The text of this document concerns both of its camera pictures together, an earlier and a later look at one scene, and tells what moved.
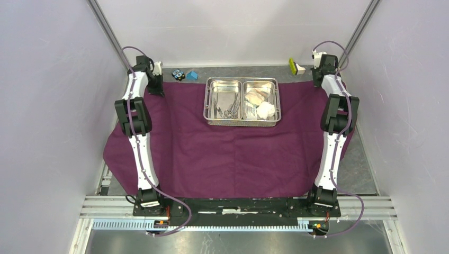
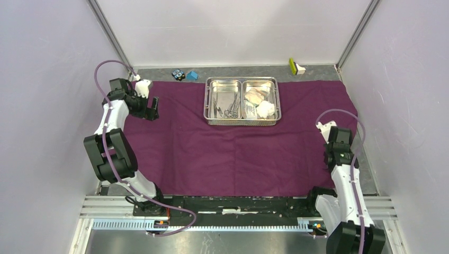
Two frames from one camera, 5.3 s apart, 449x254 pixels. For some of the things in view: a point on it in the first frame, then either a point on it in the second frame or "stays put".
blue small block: (191, 75) stays put
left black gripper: (159, 90) → (149, 114)
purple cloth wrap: (194, 161) stays put
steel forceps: (216, 108) stays put
